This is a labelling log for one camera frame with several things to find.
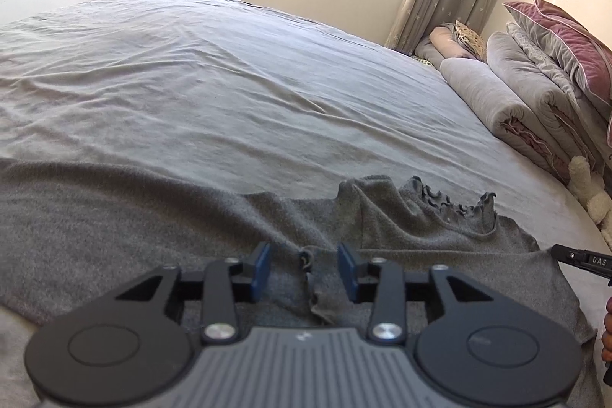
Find floral cushion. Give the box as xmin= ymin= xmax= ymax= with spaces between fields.
xmin=454 ymin=20 xmax=485 ymax=57

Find small pillows by curtain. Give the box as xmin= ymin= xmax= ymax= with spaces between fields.
xmin=429 ymin=26 xmax=479 ymax=61

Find grey ruffled knit garment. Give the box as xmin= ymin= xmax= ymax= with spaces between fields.
xmin=0 ymin=162 xmax=601 ymax=342

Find light grey rolled quilt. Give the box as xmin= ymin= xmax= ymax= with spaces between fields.
xmin=439 ymin=57 xmax=577 ymax=179

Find pale quilted blanket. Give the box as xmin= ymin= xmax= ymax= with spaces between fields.
xmin=506 ymin=21 xmax=598 ymax=103

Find white plush toy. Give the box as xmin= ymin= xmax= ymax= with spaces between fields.
xmin=567 ymin=156 xmax=612 ymax=226

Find bed with grey sheet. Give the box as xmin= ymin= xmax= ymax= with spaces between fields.
xmin=0 ymin=0 xmax=612 ymax=408

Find grey rolled blanket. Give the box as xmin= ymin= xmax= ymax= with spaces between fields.
xmin=413 ymin=39 xmax=448 ymax=70

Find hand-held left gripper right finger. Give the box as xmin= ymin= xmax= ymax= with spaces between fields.
xmin=337 ymin=242 xmax=494 ymax=346

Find person's right hand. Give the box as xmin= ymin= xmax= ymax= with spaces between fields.
xmin=601 ymin=296 xmax=612 ymax=350

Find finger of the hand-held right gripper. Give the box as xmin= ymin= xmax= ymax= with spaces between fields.
xmin=550 ymin=244 xmax=585 ymax=269

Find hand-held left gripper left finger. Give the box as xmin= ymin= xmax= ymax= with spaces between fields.
xmin=112 ymin=243 xmax=272 ymax=346

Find grey folded quilt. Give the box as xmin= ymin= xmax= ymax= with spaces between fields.
xmin=486 ymin=30 xmax=605 ymax=172

